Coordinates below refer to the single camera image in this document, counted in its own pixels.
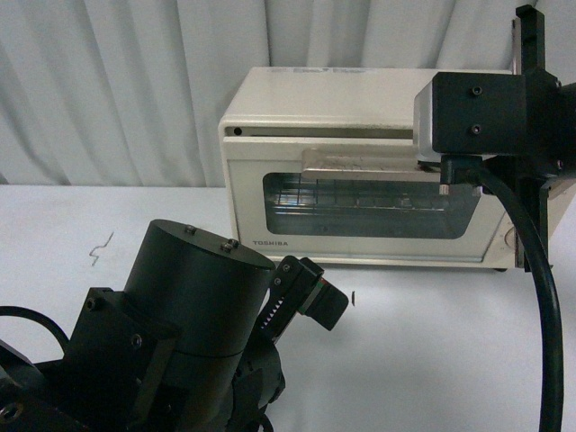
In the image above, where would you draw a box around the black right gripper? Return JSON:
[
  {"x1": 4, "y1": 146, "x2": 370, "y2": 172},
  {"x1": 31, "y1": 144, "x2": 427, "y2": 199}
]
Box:
[{"x1": 488, "y1": 4, "x2": 575, "y2": 249}]

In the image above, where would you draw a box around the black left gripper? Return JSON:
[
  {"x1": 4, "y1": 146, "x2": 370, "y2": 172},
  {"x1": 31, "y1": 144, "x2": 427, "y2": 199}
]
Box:
[{"x1": 233, "y1": 256, "x2": 349, "y2": 431}]

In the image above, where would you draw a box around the cream glass oven door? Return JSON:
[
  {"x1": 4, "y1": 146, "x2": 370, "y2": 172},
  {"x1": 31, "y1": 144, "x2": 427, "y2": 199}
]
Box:
[{"x1": 222, "y1": 137, "x2": 514, "y2": 268}]

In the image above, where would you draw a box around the cream Toshiba toaster oven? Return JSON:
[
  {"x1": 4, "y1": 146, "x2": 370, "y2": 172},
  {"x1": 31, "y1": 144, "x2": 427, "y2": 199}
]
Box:
[{"x1": 218, "y1": 67, "x2": 527, "y2": 273}]

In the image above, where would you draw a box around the lower beige timer knob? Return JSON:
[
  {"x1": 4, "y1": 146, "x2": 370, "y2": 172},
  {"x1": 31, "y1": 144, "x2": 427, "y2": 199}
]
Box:
[{"x1": 504, "y1": 228, "x2": 516, "y2": 250}]

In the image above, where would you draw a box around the white pleated curtain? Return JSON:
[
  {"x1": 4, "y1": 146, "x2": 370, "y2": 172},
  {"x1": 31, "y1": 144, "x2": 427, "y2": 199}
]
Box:
[{"x1": 0, "y1": 0, "x2": 576, "y2": 187}]

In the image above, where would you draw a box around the metal wire oven rack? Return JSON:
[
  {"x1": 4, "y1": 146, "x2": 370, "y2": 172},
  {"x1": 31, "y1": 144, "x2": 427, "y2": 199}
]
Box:
[{"x1": 263, "y1": 173, "x2": 450, "y2": 214}]

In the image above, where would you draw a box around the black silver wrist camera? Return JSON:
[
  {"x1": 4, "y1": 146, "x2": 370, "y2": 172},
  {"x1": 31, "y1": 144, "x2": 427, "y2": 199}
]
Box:
[{"x1": 414, "y1": 72, "x2": 527, "y2": 198}]

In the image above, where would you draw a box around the black camera cable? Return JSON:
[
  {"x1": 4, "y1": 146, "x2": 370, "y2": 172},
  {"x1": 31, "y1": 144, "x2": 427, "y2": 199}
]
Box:
[{"x1": 467, "y1": 165, "x2": 565, "y2": 432}]

